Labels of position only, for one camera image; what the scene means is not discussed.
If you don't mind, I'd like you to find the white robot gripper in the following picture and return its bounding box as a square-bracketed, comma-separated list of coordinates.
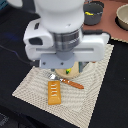
[23, 19, 110, 73]

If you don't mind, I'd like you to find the yellow toy banana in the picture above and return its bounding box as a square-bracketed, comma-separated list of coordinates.
[65, 68, 72, 75]

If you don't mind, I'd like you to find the yellow toy bread loaf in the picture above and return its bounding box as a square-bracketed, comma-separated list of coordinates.
[48, 81, 61, 105]

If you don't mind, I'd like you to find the yellow cheese wedge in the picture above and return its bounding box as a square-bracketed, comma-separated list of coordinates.
[84, 11, 94, 17]

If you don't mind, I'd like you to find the grey saucepan with handle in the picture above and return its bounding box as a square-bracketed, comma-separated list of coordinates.
[83, 1, 104, 25]

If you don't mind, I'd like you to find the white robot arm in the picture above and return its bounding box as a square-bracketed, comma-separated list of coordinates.
[7, 0, 110, 69]

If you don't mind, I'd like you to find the beige round plate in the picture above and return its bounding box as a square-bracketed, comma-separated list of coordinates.
[55, 62, 79, 79]

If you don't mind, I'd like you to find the white woven placemat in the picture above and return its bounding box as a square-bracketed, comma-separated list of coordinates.
[12, 44, 113, 128]

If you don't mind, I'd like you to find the beige bowl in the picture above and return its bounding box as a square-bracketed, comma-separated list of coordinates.
[116, 4, 128, 30]

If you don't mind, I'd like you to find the fork with wooden handle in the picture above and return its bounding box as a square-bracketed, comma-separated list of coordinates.
[48, 73, 84, 89]

